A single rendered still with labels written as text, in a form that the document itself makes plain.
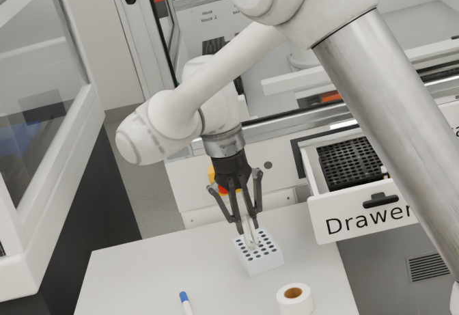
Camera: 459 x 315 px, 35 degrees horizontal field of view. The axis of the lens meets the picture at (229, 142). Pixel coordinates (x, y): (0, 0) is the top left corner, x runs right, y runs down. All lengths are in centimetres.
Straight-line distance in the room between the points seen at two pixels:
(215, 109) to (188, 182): 45
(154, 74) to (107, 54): 344
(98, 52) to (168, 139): 388
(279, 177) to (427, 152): 96
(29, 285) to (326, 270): 68
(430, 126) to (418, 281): 118
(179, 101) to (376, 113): 47
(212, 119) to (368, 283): 81
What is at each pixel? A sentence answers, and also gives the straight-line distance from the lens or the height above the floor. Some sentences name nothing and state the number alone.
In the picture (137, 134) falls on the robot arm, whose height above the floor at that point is 119.
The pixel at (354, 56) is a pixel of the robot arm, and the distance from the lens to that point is 93.
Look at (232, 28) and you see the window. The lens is 174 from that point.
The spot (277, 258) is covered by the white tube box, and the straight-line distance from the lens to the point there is 163.
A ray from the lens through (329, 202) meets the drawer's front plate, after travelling 152.
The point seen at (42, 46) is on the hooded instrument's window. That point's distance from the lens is 233.
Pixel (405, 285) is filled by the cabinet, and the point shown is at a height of 43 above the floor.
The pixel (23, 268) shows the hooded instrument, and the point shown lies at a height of 88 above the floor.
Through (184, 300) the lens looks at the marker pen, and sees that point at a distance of 159.
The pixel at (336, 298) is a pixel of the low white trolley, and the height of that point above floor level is 76.
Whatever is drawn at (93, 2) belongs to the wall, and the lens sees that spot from 512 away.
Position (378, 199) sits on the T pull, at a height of 91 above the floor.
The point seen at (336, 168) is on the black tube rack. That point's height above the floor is 90.
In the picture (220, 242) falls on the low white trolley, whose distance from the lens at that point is 179.
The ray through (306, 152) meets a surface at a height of 88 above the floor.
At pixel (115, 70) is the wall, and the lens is 522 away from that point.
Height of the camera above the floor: 164
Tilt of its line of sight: 22 degrees down
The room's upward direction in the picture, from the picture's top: 15 degrees counter-clockwise
